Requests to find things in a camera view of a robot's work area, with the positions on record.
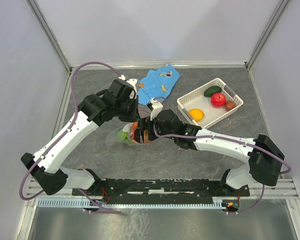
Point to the white plastic basket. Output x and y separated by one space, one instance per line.
195 99

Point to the green watermelon ball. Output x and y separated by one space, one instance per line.
123 137

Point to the dark green avocado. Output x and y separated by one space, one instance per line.
212 90

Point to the orange fruit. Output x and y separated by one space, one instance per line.
146 138

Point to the peach fruit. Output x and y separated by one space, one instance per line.
133 129

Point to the brown kiwi fruit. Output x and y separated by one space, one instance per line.
229 105

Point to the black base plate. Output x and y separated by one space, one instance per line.
164 191

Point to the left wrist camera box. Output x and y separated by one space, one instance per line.
132 81

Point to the yellow lemon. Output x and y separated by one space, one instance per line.
197 114

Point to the blue patterned cloth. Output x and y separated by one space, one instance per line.
157 84

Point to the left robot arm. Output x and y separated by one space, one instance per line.
46 164

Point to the red apple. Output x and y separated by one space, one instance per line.
218 100

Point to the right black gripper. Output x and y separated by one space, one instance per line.
144 124

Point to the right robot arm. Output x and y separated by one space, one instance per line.
262 159

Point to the clear zip top bag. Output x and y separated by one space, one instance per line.
133 117

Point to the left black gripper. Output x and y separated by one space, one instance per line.
133 99

